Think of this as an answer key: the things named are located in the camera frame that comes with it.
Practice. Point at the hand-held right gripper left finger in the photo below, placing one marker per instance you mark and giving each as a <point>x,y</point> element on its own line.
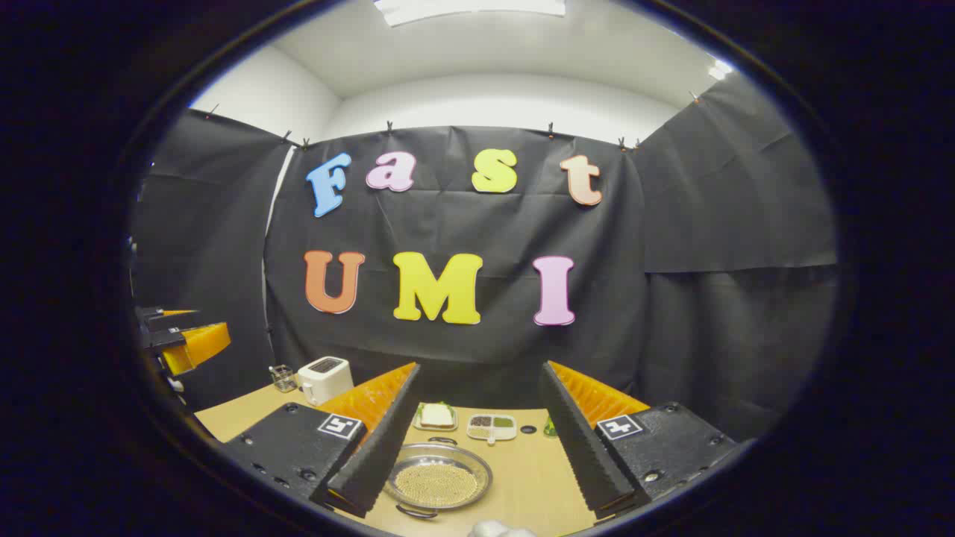
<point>380,455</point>

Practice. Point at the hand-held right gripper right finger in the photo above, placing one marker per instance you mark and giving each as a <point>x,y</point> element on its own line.
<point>578,447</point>

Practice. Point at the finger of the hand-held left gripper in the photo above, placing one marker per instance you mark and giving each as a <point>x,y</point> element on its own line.
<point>195,344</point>
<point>160,321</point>

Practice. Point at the stainless steel pot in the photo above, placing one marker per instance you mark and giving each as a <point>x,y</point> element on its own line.
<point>440,455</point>

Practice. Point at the green drink bottle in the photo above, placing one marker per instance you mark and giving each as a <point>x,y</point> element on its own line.
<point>550,428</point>

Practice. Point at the small rectangular plate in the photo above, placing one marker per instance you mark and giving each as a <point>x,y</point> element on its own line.
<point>418,425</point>

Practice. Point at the pile of soybeans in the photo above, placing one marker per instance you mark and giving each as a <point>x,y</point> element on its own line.
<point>436,485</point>

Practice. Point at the sandwich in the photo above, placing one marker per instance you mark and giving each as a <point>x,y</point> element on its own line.
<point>436,415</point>

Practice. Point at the white divided bean dish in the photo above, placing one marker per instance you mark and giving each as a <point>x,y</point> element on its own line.
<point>491,427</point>

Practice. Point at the white toaster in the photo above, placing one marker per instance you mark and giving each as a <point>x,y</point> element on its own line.
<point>324,380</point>

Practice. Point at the black backdrop cloth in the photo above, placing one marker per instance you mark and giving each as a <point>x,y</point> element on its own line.
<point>462,224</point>

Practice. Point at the ceiling light panel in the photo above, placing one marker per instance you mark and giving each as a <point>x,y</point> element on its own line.
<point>721,70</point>

